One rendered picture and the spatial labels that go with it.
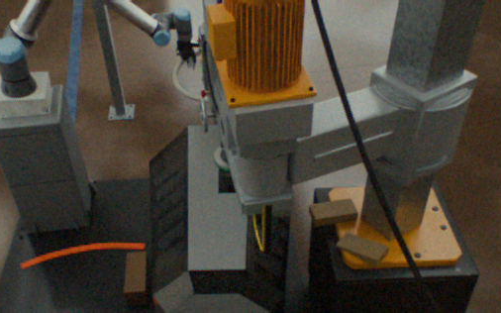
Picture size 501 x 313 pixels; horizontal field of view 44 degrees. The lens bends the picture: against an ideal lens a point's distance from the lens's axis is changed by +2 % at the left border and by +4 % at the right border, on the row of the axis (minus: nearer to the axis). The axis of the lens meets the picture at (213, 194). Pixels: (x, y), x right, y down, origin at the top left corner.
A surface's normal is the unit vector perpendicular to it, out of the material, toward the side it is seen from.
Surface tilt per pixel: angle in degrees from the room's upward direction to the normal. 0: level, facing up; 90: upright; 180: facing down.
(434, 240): 0
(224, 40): 90
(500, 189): 0
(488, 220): 0
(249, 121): 90
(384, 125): 90
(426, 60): 90
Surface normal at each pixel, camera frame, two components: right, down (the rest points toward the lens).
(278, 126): 0.15, 0.67
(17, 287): -0.05, -0.73
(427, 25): -0.85, 0.39
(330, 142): 0.38, 0.62
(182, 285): -0.62, -0.02
